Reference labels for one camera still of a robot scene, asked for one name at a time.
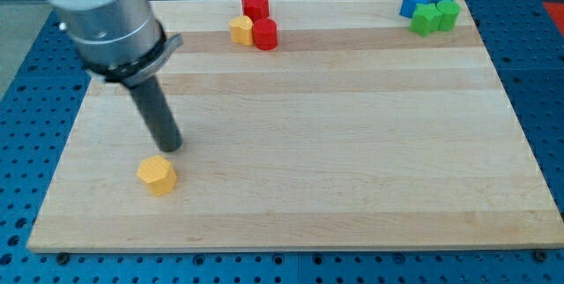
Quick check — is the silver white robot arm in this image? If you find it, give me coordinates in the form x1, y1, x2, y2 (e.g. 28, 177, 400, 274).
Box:
48, 0, 183, 152

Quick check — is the red star block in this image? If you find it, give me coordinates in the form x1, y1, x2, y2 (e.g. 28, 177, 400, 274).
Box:
241, 0, 270, 22

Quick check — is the red cylinder block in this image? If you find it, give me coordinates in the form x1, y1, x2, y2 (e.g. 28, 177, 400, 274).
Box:
253, 18, 278, 50

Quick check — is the green cylinder block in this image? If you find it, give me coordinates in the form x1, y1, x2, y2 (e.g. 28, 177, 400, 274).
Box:
436, 0, 461, 31

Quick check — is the green star block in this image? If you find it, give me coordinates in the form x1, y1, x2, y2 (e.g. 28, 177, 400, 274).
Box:
409, 4, 443, 37

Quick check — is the yellow hexagon block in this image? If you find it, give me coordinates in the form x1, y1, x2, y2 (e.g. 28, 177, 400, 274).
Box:
137, 155, 177, 197

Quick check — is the light wooden board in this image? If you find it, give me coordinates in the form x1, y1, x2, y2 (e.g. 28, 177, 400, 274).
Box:
27, 0, 563, 253

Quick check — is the blue pentagon block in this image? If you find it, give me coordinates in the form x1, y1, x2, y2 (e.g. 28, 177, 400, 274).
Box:
399, 0, 427, 19

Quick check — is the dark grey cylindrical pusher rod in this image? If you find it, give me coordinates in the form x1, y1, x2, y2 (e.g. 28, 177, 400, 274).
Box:
130, 76, 182, 152

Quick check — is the yellow heart block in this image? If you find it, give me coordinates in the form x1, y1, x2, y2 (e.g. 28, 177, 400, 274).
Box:
228, 15, 254, 46

